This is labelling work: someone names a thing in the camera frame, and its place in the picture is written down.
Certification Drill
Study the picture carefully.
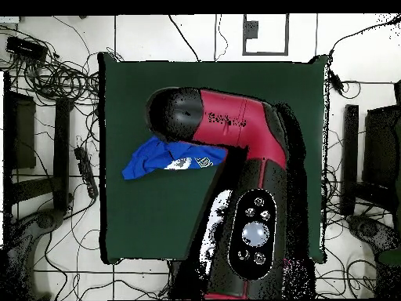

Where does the black chair base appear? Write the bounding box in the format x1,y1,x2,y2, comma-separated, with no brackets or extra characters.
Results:
346,214,401,267
5,208,65,283

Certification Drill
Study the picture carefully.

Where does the black power adapter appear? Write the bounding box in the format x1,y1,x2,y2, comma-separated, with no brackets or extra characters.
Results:
328,70,345,95

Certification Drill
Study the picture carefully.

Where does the black cable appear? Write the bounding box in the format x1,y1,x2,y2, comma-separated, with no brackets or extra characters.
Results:
168,14,201,63

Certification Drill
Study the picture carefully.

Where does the black electronics box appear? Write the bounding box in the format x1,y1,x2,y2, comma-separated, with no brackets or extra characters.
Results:
5,35,49,62

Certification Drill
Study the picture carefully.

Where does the dark green table cloth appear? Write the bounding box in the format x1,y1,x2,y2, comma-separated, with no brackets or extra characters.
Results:
97,52,329,263

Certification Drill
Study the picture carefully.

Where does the blue printed t-shirt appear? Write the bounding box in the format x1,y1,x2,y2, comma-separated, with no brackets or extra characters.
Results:
121,135,229,181

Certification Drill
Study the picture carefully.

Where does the black wooden furniture frame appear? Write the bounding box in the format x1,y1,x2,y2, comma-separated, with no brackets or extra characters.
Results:
2,71,74,217
340,79,401,217

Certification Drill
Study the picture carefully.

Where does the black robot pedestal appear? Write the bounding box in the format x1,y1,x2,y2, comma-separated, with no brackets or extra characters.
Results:
167,259,209,300

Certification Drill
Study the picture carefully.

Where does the grey square frame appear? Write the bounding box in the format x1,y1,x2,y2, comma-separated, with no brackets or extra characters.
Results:
241,13,290,56

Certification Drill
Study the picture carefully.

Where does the black power strip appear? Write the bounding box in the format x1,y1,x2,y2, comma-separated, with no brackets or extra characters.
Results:
74,146,100,199

